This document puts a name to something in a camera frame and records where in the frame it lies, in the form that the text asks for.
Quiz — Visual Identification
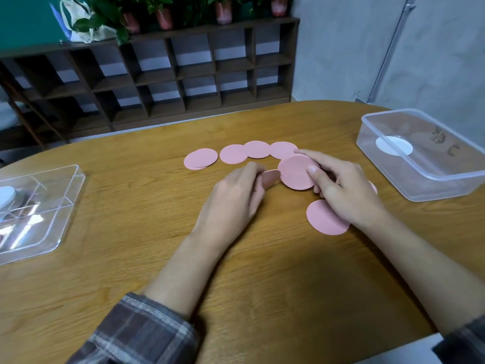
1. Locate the person's left hand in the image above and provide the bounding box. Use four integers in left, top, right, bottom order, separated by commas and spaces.
193, 161, 267, 254

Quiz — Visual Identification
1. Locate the person's right hand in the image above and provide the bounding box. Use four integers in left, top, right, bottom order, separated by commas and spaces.
294, 149, 387, 232

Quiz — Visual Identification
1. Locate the pile of round paper discs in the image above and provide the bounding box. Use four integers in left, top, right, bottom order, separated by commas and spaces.
183, 140, 378, 236

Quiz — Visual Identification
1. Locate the neat pink paper circle stack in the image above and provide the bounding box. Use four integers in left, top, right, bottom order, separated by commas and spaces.
277, 154, 321, 191

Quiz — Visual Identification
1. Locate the white disc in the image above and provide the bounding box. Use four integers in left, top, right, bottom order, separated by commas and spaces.
375, 135, 414, 157

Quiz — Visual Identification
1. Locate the clear divided tray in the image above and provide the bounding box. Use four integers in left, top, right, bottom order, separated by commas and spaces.
0, 164, 86, 266

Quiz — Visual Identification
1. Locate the neat white paper circle stack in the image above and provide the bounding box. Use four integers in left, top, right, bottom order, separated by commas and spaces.
0, 185, 18, 211

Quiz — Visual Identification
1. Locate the person's left forearm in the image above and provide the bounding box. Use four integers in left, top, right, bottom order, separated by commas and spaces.
66, 233, 232, 364

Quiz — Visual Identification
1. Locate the person's right forearm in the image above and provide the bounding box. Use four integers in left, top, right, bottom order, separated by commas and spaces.
362, 212, 485, 364

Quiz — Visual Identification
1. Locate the translucent plastic tub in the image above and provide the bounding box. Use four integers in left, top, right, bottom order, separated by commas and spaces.
356, 108, 485, 203

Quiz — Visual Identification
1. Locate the dark wooden cubby shelf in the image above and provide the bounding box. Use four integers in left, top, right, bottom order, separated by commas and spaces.
0, 17, 301, 143

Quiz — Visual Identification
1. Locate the white tote bag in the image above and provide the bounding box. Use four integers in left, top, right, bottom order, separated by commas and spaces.
60, 0, 117, 44

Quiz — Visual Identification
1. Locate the blue bottle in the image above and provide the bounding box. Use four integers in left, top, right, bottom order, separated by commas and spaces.
49, 3, 73, 40

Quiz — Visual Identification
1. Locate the grey wall pipe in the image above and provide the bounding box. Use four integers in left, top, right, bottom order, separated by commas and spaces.
365, 0, 417, 105

